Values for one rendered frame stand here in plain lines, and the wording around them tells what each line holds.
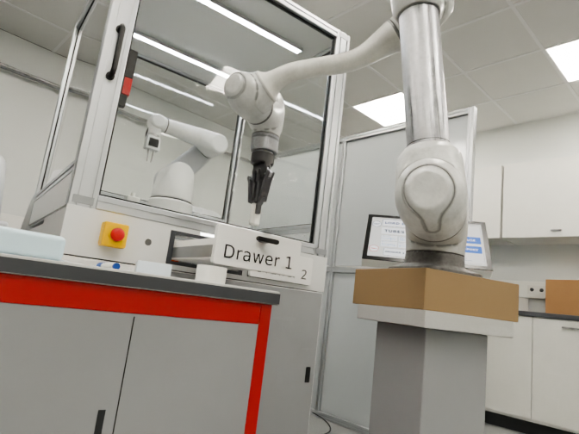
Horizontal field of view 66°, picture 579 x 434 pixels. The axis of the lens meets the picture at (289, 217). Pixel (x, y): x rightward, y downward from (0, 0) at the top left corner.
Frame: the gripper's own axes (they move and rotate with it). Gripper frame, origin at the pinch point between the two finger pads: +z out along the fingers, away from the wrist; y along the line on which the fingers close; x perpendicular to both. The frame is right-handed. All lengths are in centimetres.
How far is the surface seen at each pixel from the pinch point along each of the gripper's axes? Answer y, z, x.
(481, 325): -58, 26, -32
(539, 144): 77, -154, -354
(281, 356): 24, 46, -34
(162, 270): -7.4, 21.7, 29.4
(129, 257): 23.8, 17.9, 29.0
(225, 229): -9.9, 8.3, 14.7
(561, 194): 44, -91, -322
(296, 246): -9.8, 8.8, -10.3
